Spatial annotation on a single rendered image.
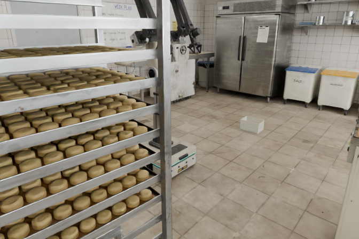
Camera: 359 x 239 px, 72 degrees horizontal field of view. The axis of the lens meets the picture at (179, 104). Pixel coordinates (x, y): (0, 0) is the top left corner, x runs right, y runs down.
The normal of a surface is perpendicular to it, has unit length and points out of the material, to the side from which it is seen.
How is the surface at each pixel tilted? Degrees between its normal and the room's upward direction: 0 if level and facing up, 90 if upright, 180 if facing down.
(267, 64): 90
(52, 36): 90
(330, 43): 90
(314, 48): 90
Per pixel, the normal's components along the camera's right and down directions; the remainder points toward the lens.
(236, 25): -0.67, 0.22
